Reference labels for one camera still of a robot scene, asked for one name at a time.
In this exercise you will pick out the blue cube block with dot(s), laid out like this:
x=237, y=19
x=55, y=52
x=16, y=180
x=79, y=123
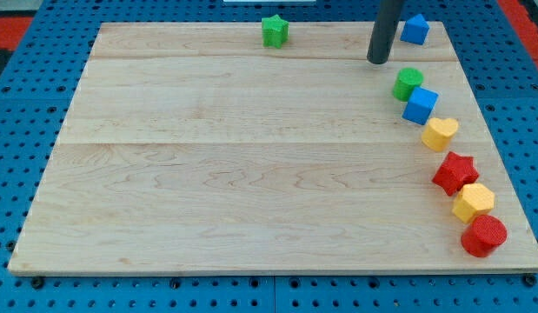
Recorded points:
x=420, y=105

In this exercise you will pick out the red star block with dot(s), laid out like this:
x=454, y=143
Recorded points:
x=454, y=172

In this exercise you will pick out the light wooden board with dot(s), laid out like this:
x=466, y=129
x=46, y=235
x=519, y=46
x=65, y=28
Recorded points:
x=190, y=149

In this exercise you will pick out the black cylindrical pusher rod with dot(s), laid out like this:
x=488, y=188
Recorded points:
x=384, y=30

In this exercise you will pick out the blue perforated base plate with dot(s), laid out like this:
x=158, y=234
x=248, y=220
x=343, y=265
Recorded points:
x=39, y=80

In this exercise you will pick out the green star block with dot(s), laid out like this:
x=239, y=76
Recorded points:
x=275, y=31

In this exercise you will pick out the red cylinder block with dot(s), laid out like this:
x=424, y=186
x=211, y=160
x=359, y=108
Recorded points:
x=484, y=235

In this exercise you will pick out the yellow heart block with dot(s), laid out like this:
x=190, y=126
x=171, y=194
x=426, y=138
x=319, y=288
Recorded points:
x=438, y=133

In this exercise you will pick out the green cylinder block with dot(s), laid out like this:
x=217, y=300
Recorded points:
x=406, y=81

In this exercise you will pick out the yellow hexagon block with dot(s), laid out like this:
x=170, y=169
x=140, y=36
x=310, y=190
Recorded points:
x=473, y=200

